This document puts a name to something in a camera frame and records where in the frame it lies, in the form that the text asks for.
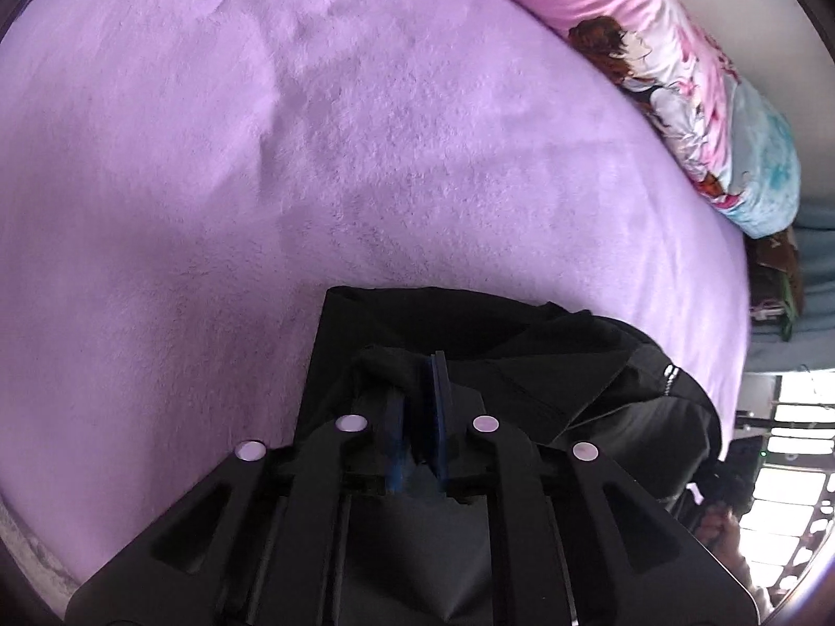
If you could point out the grey fluffy blanket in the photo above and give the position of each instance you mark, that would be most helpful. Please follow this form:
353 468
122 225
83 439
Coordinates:
43 572

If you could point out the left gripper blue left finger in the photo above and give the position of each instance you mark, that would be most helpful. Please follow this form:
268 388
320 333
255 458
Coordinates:
396 447

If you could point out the pink blue cartoon quilt roll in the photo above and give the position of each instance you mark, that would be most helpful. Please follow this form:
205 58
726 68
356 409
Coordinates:
735 148

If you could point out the black large garment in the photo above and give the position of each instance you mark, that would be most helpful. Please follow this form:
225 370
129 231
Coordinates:
572 438

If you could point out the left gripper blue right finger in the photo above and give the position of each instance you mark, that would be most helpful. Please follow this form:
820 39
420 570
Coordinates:
441 390

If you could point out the blue curtain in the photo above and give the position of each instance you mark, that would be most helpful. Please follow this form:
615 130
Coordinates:
811 346

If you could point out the dark floral cloth bundle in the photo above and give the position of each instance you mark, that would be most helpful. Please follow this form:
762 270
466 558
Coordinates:
775 281

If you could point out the window railing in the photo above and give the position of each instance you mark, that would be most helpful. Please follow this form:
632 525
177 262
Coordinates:
784 426

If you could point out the purple fleece bed sheet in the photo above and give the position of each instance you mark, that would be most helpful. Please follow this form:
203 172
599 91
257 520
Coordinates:
182 180

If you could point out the person's right hand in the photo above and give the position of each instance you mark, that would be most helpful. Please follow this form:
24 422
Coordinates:
718 530

